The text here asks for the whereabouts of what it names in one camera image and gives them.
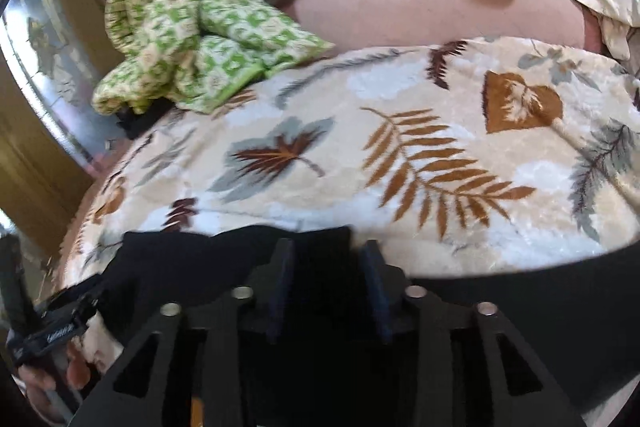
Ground brown wooden door leaf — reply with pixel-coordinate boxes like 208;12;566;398
0;52;96;253

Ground green checkered quilt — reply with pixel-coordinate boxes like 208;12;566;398
91;0;336;115

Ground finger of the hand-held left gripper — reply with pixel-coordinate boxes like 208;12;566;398
64;291;100;325

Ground black item under quilt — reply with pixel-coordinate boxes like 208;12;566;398
117;99;176;140

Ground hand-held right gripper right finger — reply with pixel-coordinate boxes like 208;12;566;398
360;239;586;427

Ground person's left hand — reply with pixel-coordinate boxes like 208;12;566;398
17;344;96;423

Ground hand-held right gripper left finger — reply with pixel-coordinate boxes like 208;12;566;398
67;237;301;427

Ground black pants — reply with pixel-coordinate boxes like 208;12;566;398
92;226;640;427

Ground leaf print blanket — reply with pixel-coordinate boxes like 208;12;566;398
60;34;640;383

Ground stained glass door panel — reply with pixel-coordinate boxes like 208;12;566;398
2;0;131;168

